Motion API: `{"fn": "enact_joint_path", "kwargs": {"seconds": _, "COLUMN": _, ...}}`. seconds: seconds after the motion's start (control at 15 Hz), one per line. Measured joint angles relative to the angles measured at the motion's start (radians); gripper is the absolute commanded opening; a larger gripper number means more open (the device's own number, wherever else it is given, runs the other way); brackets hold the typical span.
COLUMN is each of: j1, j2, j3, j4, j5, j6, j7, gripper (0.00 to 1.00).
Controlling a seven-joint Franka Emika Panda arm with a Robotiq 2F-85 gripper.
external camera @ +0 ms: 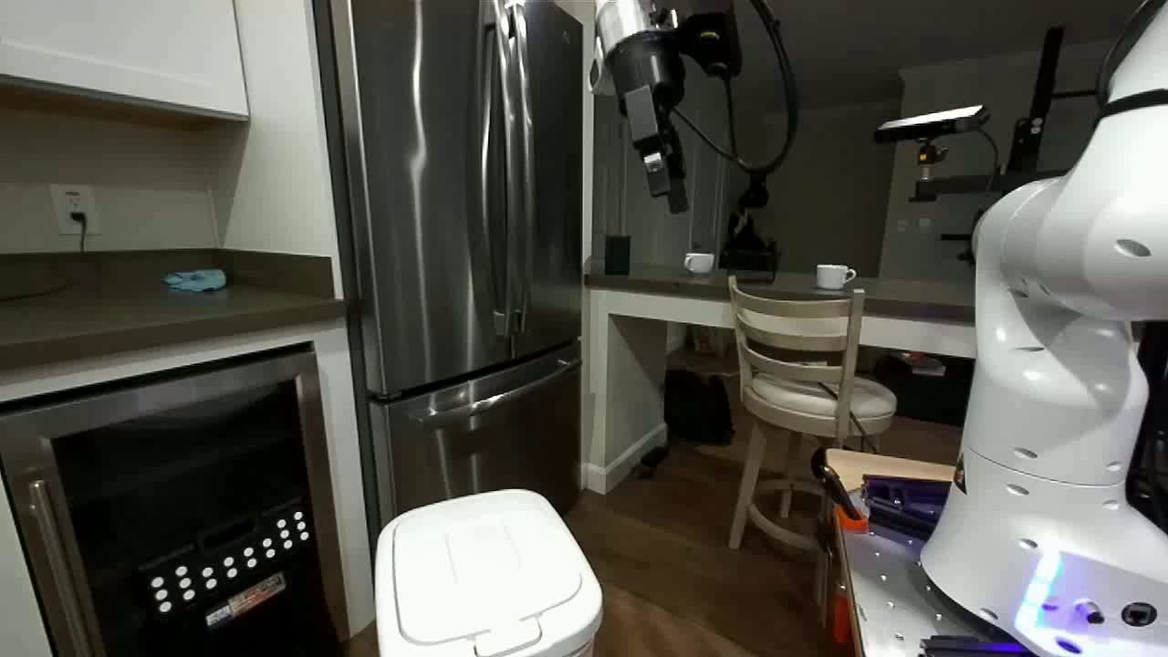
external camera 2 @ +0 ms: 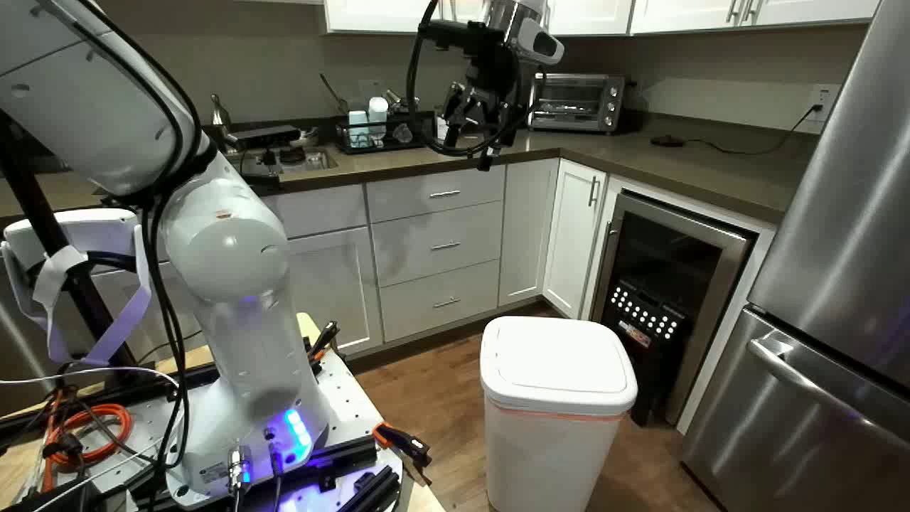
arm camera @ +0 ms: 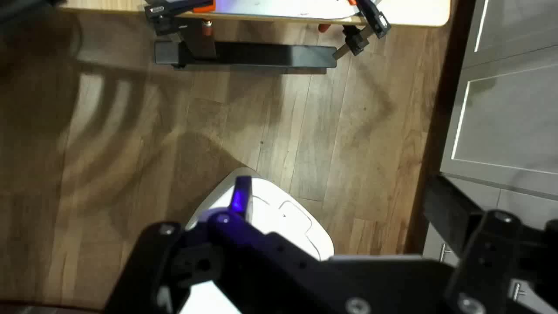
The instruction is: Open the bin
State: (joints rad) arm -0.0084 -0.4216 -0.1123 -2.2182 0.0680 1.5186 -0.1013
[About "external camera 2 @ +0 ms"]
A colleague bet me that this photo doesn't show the white lower cabinets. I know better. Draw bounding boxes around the white lower cabinets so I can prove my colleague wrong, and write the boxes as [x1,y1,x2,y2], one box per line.
[268,158,605,355]

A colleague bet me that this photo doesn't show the stainless steel refrigerator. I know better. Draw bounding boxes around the stainless steel refrigerator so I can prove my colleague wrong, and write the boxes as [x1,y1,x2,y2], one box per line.
[679,0,910,512]

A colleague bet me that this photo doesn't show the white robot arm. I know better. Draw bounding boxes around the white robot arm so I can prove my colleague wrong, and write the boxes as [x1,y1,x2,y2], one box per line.
[0,0,327,507]

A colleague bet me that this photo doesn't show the black power cord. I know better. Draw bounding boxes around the black power cord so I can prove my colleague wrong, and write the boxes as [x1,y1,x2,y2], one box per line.
[649,99,825,158]

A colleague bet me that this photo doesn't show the black wine cooler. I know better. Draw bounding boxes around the black wine cooler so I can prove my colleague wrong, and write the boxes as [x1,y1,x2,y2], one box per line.
[595,190,757,427]

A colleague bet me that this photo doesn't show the white trash bin body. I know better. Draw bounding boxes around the white trash bin body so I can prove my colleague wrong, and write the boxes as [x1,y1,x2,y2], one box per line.
[482,382,636,512]

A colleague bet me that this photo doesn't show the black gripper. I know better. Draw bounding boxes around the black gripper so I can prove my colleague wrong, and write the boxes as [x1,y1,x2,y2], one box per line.
[437,19,524,171]

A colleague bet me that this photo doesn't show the white wall outlet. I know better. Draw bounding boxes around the white wall outlet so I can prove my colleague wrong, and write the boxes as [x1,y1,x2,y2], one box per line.
[811,85,838,116]

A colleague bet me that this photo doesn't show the white trash bin lid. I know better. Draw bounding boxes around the white trash bin lid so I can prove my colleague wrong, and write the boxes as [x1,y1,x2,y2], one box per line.
[481,316,636,419]

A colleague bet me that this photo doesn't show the silver toaster oven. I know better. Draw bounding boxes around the silver toaster oven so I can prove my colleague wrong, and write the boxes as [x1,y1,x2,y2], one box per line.
[525,72,625,134]

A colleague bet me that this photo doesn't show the white cabinets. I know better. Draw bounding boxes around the white cabinets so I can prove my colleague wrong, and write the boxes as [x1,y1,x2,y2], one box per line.
[268,158,605,355]
[323,0,878,36]

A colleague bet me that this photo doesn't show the black dish rack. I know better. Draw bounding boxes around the black dish rack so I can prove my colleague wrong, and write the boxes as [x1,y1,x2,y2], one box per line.
[336,97,420,154]

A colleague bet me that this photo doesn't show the orange cable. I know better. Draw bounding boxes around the orange cable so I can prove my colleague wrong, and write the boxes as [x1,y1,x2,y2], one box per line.
[36,400,137,496]

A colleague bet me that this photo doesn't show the kitchen sink faucet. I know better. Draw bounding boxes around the kitchen sink faucet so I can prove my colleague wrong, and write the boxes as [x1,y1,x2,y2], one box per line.
[209,94,229,143]

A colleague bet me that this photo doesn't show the white upper cabinets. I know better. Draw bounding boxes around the white upper cabinets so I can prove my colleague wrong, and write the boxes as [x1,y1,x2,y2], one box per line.
[323,0,878,36]

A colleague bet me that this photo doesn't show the robot mounting table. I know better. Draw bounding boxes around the robot mounting table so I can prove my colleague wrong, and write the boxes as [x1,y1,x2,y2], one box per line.
[2,316,441,512]

